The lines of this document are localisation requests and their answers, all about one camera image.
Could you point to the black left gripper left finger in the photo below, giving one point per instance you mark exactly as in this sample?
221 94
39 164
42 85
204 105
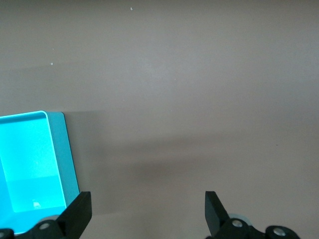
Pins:
77 211

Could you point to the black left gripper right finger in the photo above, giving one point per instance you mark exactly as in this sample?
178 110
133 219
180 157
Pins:
214 214

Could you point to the teal plastic bin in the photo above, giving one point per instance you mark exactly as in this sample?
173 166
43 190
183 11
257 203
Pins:
30 154

